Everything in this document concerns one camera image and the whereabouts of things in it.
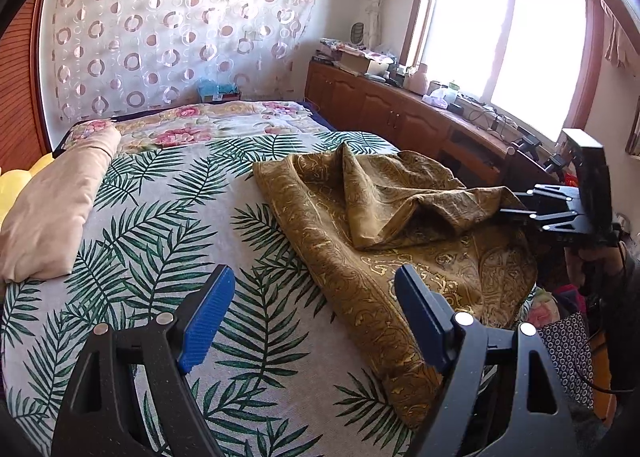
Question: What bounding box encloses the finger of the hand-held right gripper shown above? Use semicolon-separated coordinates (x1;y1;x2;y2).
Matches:
514;184;583;211
499;207;584;234

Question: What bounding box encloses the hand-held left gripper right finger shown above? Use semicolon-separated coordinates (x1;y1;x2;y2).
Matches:
394;264;578;457

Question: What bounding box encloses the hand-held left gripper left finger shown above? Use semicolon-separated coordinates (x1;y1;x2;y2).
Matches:
50;264;237;457

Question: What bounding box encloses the golden paisley print shirt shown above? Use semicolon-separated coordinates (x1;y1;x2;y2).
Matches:
252;142;539;431

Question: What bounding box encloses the person's right forearm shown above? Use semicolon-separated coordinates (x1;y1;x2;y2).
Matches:
590;249;640;420

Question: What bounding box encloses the person's right hand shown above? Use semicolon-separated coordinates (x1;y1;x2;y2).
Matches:
565;244;627;299

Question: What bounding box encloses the black clamp device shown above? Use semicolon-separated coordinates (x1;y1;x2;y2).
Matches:
514;136;570;173

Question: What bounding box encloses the leaf print bed sheet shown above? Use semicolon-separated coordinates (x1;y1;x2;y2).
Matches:
0;130;417;457

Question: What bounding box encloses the dark dotted cloth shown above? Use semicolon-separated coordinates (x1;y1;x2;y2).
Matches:
537;312;597;409

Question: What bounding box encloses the pile of household clutter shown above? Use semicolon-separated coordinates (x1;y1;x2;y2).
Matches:
312;37;532;139

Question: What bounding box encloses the window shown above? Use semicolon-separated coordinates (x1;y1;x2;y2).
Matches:
414;0;602;144

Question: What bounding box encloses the wooden cabinet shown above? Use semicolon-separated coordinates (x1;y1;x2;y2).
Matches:
304;60;517;189

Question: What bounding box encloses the pink pillow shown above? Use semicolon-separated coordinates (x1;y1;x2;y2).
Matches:
0;127;123;284

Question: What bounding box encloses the floral quilt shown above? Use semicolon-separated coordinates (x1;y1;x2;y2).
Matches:
52;100;337;159

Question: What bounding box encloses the teal box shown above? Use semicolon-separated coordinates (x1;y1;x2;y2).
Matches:
196;77;242;104

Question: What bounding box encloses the yellow pillow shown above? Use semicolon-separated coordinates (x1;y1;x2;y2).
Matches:
0;152;57;229

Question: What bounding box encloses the reddish wooden headboard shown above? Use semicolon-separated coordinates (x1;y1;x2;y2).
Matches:
0;0;54;174

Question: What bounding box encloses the sheer circle pattern curtain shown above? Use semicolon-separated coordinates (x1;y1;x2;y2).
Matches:
40;0;319;124

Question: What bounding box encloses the black cable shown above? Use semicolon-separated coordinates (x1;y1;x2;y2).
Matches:
575;332;632;396

